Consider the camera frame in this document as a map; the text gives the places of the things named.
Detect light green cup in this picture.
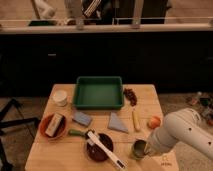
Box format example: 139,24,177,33
129,148,144,160

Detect red yellow apple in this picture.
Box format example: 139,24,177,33
147,116,161,129

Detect green plastic tray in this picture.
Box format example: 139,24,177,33
72,76,124,110

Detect dark metal cup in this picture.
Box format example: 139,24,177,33
132,140,146,158

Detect orange bowl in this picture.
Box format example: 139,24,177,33
39,113,67,141

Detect dark brown bowl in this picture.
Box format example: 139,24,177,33
86,133,114,162

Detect black tripod stand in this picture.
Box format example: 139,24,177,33
0,99,40,171

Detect green handled utensil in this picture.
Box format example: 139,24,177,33
68,129,86,138

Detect grey triangular cloth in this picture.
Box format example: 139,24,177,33
108,112,128,133

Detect white black box in bowl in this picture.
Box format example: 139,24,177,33
45,114,64,137

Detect wooden table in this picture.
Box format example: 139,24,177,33
25,84,179,171

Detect white cup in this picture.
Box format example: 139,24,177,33
53,90,67,107

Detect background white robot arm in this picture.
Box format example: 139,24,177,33
35,0,56,19

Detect dark red grapes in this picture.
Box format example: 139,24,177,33
124,88,137,106

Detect blue rectangular sponge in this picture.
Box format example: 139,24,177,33
73,112,92,127

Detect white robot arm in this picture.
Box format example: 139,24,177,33
144,108,213,160

